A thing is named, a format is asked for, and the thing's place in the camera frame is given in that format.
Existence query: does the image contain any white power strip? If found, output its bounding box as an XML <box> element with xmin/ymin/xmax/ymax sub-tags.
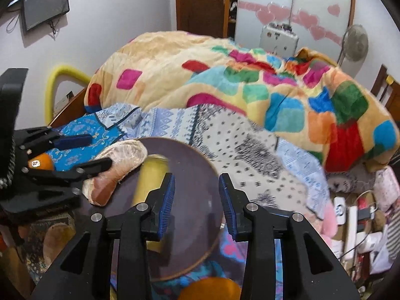
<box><xmin>343</xmin><ymin>204</ymin><xmax>359</xmax><ymax>252</ymax></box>

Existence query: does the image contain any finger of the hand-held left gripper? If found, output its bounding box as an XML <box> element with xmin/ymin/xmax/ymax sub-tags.
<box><xmin>15</xmin><ymin>126</ymin><xmax>93</xmax><ymax>154</ymax></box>
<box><xmin>21</xmin><ymin>157</ymin><xmax>113</xmax><ymax>201</ymax></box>

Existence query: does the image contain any yellow banana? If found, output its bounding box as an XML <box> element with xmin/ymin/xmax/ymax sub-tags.
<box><xmin>131</xmin><ymin>154</ymin><xmax>171</xmax><ymax>254</ymax></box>

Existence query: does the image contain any pink cloth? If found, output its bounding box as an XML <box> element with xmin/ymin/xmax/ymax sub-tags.
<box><xmin>373</xmin><ymin>167</ymin><xmax>400</xmax><ymax>211</ymax></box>

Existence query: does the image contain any beige bread loaf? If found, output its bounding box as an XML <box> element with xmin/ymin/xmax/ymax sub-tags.
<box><xmin>82</xmin><ymin>139</ymin><xmax>148</xmax><ymax>207</ymax></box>

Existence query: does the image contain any standing fan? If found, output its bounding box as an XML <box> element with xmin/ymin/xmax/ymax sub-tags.
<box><xmin>337</xmin><ymin>24</ymin><xmax>370</xmax><ymax>67</ymax></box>

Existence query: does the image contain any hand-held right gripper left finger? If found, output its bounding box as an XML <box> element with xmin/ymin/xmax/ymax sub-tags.
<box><xmin>31</xmin><ymin>172</ymin><xmax>176</xmax><ymax>300</ymax></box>

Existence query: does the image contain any white metal case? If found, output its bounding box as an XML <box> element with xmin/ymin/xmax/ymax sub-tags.
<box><xmin>259</xmin><ymin>23</ymin><xmax>300</xmax><ymax>59</ymax></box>

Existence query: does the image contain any brown wooden door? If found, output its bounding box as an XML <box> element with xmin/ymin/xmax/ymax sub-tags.
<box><xmin>175</xmin><ymin>0</ymin><xmax>231</xmax><ymax>39</ymax></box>

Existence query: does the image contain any blue floral cloth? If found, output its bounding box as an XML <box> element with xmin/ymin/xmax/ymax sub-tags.
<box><xmin>51</xmin><ymin>112</ymin><xmax>126</xmax><ymax>172</ymax></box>

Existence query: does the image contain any dark round plate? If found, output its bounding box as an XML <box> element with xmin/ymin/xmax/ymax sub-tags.
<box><xmin>75</xmin><ymin>137</ymin><xmax>224</xmax><ymax>281</ymax></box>

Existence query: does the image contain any fruit in foam net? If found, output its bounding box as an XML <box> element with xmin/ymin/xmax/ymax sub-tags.
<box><xmin>42</xmin><ymin>223</ymin><xmax>77</xmax><ymax>267</ymax></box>

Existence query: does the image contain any yellow foam tube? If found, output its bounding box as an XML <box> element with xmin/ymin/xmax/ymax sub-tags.
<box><xmin>44</xmin><ymin>64</ymin><xmax>92</xmax><ymax>126</ymax></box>

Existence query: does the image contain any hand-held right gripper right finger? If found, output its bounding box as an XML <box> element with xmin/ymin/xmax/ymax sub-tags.
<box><xmin>218</xmin><ymin>173</ymin><xmax>361</xmax><ymax>300</ymax></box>

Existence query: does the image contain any light blue patterned bedsheet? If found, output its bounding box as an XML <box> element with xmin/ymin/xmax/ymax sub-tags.
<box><xmin>94</xmin><ymin>102</ymin><xmax>329</xmax><ymax>223</ymax></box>

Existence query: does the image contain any grey plush toy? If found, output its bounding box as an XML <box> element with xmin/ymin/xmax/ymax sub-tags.
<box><xmin>326</xmin><ymin>165</ymin><xmax>376</xmax><ymax>195</ymax></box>

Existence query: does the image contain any wooden chair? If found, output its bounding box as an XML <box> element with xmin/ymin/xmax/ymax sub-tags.
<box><xmin>370</xmin><ymin>64</ymin><xmax>400</xmax><ymax>114</ymax></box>

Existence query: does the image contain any orange with sticker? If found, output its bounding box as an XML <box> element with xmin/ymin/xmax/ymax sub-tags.
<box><xmin>27</xmin><ymin>153</ymin><xmax>55</xmax><ymax>172</ymax></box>

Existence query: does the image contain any colourful patchwork blanket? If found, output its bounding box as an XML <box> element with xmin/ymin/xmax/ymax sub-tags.
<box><xmin>84</xmin><ymin>30</ymin><xmax>397</xmax><ymax>173</ymax></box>

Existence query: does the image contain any wall-mounted monitor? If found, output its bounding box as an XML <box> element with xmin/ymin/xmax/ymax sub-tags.
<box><xmin>20</xmin><ymin>0</ymin><xmax>71</xmax><ymax>37</ymax></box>

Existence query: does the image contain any wooden bed frame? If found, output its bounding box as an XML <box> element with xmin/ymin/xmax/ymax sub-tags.
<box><xmin>50</xmin><ymin>87</ymin><xmax>89</xmax><ymax>129</ymax></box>

